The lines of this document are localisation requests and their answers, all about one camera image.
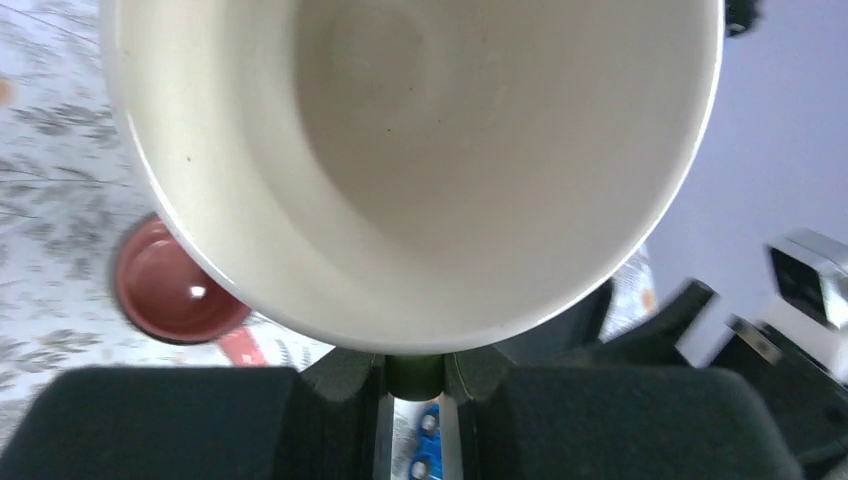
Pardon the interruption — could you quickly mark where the large pink speckled mug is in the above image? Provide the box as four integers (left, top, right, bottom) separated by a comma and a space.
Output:
111, 214, 269, 367

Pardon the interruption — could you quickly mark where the light green mug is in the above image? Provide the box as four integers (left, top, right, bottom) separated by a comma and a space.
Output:
97, 0, 725, 402

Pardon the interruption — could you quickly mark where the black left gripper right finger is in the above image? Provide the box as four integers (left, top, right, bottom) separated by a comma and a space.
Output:
445, 348, 804, 479

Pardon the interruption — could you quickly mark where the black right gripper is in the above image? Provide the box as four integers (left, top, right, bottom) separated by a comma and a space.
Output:
589, 279, 847, 464

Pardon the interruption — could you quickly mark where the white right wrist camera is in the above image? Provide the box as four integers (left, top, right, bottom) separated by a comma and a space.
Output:
767, 229, 847, 331

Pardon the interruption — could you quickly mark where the blue toy car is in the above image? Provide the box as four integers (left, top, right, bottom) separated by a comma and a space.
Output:
408, 403, 443, 480

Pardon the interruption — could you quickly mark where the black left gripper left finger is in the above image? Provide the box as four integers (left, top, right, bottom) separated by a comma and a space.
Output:
1, 349, 385, 479

